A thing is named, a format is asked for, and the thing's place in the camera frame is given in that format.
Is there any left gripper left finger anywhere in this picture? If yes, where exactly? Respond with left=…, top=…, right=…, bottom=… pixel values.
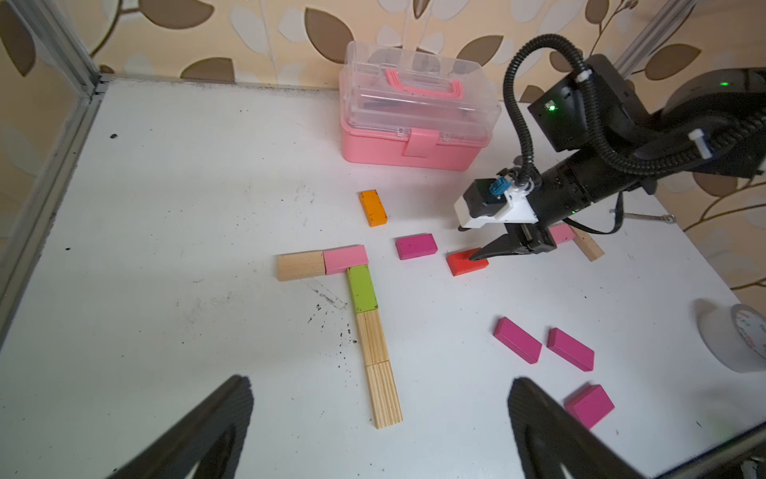
left=111, top=375, right=253, bottom=478

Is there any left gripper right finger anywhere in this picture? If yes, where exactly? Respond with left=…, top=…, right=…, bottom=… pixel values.
left=507, top=377, right=642, bottom=478

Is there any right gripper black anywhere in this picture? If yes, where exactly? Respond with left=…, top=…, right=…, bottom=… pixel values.
left=472, top=149, right=622, bottom=261

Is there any light pink block top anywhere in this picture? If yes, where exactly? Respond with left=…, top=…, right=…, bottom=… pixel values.
left=550, top=224, right=576, bottom=245

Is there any light pink block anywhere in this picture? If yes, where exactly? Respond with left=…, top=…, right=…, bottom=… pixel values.
left=323, top=245, right=369, bottom=275
left=550, top=224, right=576, bottom=245

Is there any magenta block bottom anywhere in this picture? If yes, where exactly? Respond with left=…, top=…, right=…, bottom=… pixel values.
left=565, top=384, right=616, bottom=429

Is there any magenta block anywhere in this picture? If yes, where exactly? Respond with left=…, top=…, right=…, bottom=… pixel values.
left=493, top=317, right=543, bottom=364
left=565, top=384, right=616, bottom=429
left=547, top=329, right=596, bottom=372
left=395, top=234, right=438, bottom=261

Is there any wooden block horizontal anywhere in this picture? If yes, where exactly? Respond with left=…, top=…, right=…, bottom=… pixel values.
left=572, top=227, right=604, bottom=261

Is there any red block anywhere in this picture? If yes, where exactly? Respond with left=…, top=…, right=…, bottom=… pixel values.
left=447, top=249, right=489, bottom=277

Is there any wooden block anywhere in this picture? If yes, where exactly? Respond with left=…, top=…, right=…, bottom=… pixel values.
left=366, top=361, right=403, bottom=429
left=276, top=251, right=326, bottom=281
left=356, top=309, right=389, bottom=366

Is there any lime green block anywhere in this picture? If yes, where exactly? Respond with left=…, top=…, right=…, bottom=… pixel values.
left=346, top=265, right=378, bottom=313

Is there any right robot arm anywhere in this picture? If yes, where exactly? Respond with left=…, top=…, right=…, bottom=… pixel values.
left=458, top=34, right=765, bottom=261

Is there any silver wrench on table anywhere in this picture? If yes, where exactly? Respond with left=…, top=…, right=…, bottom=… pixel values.
left=610, top=209, right=676, bottom=225

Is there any pink plastic storage box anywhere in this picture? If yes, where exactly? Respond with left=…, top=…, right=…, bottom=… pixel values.
left=339, top=41, right=502, bottom=172

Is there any orange block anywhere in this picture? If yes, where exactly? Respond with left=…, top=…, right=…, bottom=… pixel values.
left=359, top=190, right=388, bottom=228

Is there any white tape roll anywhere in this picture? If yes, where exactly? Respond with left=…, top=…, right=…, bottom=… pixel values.
left=697, top=303, right=765, bottom=373

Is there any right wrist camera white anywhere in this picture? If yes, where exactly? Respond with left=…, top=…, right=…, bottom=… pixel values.
left=454, top=177, right=538, bottom=232

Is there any aluminium frame rail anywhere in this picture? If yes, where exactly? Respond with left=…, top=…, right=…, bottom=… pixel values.
left=1, top=1, right=100, bottom=335

